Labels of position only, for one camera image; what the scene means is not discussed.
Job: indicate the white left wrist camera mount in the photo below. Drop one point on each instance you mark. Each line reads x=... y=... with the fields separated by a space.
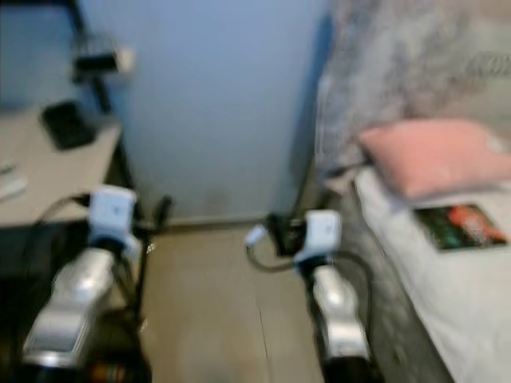
x=113 y=209

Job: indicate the white remote control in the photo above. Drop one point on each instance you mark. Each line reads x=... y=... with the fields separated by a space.
x=12 y=183

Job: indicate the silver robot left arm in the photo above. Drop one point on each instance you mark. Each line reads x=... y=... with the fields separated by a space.
x=80 y=295

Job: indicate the pink pillow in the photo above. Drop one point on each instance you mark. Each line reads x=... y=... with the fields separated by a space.
x=431 y=155

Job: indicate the black flat case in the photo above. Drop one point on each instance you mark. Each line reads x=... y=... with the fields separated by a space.
x=70 y=126

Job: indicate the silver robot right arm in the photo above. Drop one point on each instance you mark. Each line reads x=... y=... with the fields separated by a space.
x=339 y=311

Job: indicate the white black clip device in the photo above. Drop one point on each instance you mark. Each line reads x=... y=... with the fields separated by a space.
x=104 y=64

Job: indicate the dark red green book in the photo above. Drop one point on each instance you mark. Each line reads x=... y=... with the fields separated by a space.
x=459 y=227

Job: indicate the grey printed headboard cover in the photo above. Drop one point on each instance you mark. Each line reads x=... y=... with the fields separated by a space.
x=407 y=64

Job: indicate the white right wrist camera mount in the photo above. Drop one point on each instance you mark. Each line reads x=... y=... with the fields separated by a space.
x=321 y=231

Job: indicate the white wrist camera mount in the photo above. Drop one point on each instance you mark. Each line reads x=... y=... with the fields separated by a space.
x=113 y=209
x=321 y=231

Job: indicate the white quilted mattress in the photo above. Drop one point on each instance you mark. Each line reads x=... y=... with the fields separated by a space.
x=463 y=303

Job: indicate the beige desk black frame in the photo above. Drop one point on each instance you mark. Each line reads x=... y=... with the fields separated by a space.
x=32 y=144

